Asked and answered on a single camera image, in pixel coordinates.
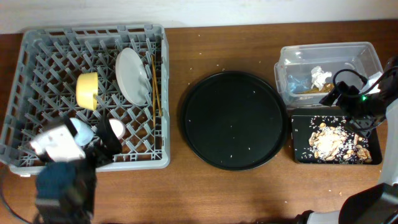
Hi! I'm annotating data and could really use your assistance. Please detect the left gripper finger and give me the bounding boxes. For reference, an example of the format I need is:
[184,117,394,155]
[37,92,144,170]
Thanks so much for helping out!
[62,116,78,137]
[96,116,122,156]

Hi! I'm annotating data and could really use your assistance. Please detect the pink plastic cup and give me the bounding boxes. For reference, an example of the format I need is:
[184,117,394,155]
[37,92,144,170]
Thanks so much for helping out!
[109,118,126,139]

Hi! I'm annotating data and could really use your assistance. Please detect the light blue plastic cup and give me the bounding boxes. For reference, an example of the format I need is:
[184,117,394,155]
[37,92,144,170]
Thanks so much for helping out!
[70,118,94,146]

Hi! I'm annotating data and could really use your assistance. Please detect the white tissue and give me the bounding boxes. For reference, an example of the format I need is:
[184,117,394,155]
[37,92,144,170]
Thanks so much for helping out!
[311,66,332,90]

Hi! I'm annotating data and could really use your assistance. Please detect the yellow plastic bowl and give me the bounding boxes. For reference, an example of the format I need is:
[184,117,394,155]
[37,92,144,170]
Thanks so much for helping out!
[76,72,98,110]

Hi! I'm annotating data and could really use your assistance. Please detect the peanut and rice food scraps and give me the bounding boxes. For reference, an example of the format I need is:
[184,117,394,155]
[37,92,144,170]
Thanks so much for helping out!
[299,116,373,164]

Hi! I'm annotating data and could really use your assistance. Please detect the grey round plate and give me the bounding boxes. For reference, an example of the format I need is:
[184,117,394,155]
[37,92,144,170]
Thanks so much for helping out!
[115,48,150,106]

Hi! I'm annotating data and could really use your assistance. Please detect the gold foil snack wrapper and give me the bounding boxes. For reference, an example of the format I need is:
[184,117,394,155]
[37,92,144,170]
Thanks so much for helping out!
[300,83,334,94]

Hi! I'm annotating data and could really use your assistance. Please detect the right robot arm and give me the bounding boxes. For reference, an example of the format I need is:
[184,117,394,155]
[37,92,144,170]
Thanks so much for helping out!
[291,57,397,223]

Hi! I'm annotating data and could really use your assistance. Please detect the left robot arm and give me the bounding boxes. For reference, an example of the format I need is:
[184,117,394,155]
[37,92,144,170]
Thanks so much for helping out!
[30,116,126,223]

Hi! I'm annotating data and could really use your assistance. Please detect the grey plastic dishwasher rack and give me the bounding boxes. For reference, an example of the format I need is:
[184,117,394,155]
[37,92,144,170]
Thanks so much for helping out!
[1,24,171,177]

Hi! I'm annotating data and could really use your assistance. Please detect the clear plastic waste bin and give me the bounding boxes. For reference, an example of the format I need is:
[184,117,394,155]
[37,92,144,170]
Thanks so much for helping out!
[274,42,382,109]

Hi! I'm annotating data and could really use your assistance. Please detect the black rectangular tray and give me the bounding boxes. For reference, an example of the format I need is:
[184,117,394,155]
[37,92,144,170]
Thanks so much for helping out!
[291,108,382,165]

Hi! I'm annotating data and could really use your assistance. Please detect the round black serving tray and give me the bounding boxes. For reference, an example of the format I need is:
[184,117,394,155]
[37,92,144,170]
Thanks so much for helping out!
[180,71,289,171]

